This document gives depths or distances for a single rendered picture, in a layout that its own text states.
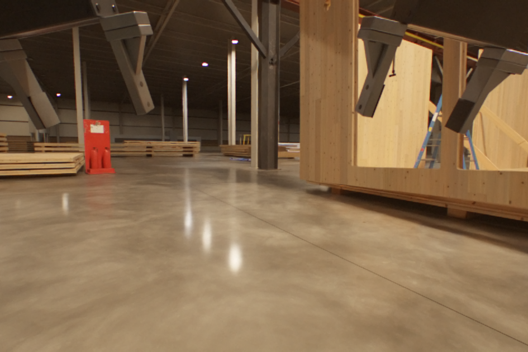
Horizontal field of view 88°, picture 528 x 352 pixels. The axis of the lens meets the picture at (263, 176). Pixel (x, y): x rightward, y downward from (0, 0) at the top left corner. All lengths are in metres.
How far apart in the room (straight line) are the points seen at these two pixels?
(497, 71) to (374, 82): 0.15
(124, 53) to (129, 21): 0.03
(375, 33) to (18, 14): 0.36
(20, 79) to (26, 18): 0.08
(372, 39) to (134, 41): 0.25
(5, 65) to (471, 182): 2.65
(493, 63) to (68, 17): 0.46
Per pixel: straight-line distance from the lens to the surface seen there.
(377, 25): 0.34
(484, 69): 0.44
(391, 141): 6.45
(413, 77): 7.16
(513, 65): 0.44
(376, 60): 0.36
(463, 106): 0.44
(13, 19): 0.40
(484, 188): 2.65
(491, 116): 8.16
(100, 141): 8.49
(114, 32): 0.35
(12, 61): 0.44
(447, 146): 2.78
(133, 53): 0.36
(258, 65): 9.80
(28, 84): 0.44
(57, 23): 0.37
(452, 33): 0.37
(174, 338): 1.20
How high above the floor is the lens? 0.69
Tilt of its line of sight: 6 degrees down
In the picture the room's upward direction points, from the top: 1 degrees clockwise
